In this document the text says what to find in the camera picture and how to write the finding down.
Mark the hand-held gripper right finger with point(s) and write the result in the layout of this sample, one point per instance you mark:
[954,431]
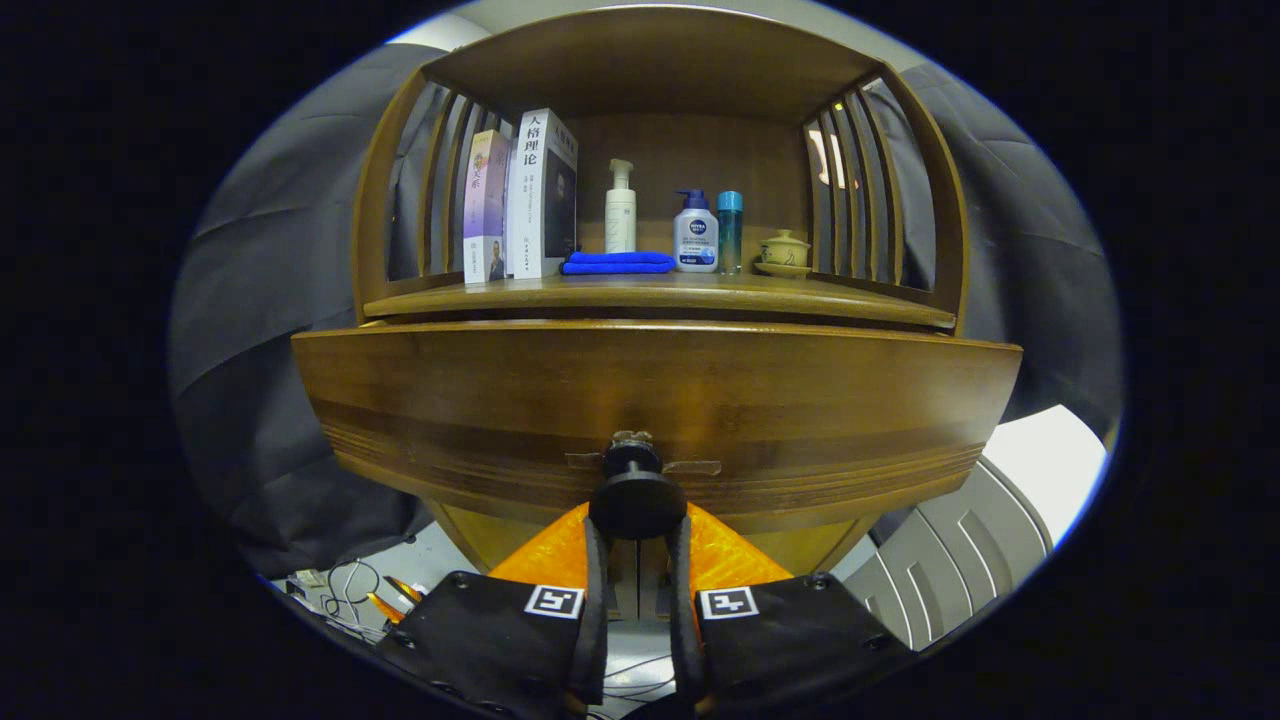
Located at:
[682,630]

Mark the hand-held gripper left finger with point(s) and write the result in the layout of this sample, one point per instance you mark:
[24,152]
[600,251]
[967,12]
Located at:
[597,620]

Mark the black round drawer knob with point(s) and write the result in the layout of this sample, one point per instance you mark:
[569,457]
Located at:
[637,505]

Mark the wooden drawer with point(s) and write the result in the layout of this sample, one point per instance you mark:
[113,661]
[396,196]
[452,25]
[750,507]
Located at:
[500,400]

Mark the wooden countertop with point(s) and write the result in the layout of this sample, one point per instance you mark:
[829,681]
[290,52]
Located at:
[650,292]

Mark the wooden cabinet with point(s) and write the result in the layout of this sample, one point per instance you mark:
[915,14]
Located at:
[650,60]

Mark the orange black tool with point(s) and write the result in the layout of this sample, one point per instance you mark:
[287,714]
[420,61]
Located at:
[385,605]

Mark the grey ribbed plastic panel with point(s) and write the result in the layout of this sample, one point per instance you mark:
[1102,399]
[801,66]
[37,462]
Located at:
[950,570]

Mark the blue folded cloth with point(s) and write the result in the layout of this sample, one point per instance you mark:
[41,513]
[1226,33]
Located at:
[615,263]

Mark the white blue-capped lotion bottle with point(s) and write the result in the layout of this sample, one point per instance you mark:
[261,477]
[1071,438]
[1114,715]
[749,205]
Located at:
[695,245]

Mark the beige lidded teacup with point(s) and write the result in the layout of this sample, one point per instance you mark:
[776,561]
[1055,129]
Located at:
[783,252]

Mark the teal bottle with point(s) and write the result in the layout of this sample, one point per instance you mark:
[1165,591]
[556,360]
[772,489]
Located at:
[730,235]

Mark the white pump bottle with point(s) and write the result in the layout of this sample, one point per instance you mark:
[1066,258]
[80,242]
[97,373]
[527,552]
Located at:
[620,220]

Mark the purple book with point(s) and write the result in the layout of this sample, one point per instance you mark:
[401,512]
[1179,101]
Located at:
[485,210]

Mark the white book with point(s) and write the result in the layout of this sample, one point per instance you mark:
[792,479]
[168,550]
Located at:
[525,200]

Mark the black backdrop cloth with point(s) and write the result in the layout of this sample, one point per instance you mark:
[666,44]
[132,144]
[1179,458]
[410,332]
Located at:
[260,300]

